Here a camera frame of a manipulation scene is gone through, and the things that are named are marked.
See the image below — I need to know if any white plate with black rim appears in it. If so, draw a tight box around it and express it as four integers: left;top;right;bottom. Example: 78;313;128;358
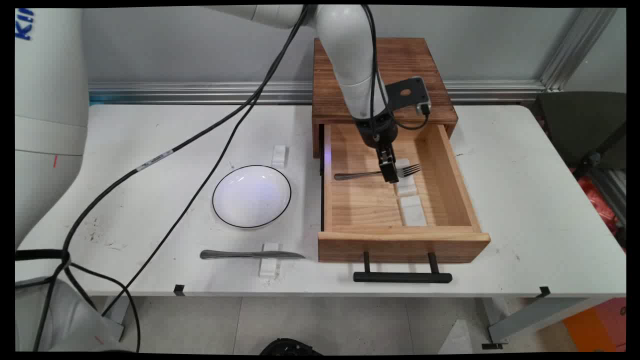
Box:
212;164;293;230

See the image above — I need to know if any red bag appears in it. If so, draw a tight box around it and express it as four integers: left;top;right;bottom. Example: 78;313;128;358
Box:
575;172;627;238

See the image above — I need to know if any dark grey chair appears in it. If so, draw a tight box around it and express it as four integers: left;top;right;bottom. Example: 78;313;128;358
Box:
529;90;627;172

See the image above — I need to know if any black drawer handle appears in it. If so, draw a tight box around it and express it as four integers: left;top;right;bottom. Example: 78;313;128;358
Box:
352;251;454;285

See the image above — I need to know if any silver table knife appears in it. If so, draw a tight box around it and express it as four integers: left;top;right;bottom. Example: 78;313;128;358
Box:
200;249;306;261

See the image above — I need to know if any silver fork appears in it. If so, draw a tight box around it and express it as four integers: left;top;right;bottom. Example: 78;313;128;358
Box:
334;163;423;182

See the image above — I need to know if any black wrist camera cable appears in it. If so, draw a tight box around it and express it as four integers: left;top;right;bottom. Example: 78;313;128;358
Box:
361;5;432;132

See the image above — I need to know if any black round floor object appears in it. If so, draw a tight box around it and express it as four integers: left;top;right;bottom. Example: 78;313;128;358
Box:
259;338;325;356

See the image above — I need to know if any slanted aluminium post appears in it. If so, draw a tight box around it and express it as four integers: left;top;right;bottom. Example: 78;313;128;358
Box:
540;7;619;94

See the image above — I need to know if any plain black cable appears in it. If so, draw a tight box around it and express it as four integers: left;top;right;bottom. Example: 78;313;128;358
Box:
100;20;307;321

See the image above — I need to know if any horizontal aluminium rail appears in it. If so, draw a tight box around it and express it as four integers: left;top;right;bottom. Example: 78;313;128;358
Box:
88;80;547;106

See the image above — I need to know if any orange box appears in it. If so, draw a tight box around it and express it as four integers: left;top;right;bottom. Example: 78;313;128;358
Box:
562;297;627;354

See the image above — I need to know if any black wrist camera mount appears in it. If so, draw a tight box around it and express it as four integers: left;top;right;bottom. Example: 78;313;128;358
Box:
385;76;432;117

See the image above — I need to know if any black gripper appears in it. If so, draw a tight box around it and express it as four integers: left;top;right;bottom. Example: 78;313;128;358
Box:
355;112;400;185

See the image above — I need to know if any dark wooden cabinet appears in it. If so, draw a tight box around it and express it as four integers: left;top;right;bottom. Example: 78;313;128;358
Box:
312;37;459;159

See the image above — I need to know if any grey table leg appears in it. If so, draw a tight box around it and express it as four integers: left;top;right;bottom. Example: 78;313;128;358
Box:
481;297;602;347
101;296;132;343

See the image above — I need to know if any light wooden drawer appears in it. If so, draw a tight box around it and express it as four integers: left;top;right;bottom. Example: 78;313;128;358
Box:
317;123;492;265

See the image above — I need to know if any black cable with white label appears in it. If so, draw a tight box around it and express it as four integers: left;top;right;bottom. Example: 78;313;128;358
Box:
15;5;312;352

